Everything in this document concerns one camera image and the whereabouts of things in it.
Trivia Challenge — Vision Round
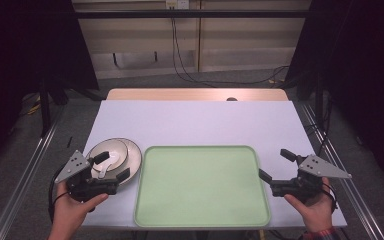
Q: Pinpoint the person's right hand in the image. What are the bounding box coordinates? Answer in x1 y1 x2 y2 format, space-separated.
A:
283 176 335 234

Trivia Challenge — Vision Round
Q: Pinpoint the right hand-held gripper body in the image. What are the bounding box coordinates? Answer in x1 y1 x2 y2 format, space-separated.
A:
270 153 353 203

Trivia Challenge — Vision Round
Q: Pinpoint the white soup spoon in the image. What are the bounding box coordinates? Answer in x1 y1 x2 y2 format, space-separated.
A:
97 153 121 179

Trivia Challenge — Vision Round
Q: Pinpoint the white plate dark rim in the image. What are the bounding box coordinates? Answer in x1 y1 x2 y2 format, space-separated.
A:
85 137 143 186

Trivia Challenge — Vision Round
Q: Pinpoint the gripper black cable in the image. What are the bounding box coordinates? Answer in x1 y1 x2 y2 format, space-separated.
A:
47 165 70 224
321 181 339 213

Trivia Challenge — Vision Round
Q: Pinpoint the person's left hand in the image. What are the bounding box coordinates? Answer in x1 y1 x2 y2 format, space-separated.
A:
50 181 110 235

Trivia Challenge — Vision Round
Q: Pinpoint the black wall cable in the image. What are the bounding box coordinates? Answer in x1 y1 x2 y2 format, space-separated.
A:
170 16 291 86

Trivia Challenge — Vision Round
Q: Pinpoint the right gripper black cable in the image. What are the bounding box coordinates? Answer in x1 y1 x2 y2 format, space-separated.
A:
321 181 339 213

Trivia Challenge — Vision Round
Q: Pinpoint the yellow floor cable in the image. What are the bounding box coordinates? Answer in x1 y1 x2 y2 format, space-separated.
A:
25 94 44 117

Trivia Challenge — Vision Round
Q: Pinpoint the white table cover sheet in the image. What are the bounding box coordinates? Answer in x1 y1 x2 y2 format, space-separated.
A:
80 99 348 231

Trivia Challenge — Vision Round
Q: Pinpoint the white wall socket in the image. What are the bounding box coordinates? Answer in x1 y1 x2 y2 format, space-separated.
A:
165 0 191 10

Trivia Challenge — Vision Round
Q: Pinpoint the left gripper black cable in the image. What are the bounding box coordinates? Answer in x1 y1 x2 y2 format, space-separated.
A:
47 165 70 224

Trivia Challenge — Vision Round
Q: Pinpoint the black floor cable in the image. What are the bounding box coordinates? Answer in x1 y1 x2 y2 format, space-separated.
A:
303 122 329 156

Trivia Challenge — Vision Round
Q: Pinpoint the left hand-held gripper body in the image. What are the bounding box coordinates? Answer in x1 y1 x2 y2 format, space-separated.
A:
54 149 120 203

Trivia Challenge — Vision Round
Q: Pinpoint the black horizontal frame bar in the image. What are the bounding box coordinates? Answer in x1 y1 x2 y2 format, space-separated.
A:
74 9 315 20

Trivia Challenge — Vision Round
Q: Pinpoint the wooden table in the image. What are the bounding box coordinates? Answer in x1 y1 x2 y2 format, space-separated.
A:
105 87 290 102

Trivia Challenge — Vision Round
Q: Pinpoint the aluminium floor rail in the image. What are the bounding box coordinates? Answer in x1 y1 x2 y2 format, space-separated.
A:
299 102 384 240
0 111 66 240

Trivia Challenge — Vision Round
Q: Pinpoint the black stand post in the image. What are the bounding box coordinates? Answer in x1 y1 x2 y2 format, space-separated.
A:
38 78 54 138

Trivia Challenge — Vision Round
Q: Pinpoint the white bowl dark rim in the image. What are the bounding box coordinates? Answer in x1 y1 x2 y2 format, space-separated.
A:
88 139 129 173

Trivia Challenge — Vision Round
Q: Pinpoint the person's right plaid sleeve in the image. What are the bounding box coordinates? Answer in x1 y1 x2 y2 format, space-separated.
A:
297 226 343 240

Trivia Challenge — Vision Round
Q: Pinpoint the light green tray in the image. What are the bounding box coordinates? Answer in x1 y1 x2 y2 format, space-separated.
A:
133 145 272 229

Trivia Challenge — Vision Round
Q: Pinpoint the black curtain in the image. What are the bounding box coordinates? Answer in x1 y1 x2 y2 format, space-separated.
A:
0 0 100 174
284 0 384 193

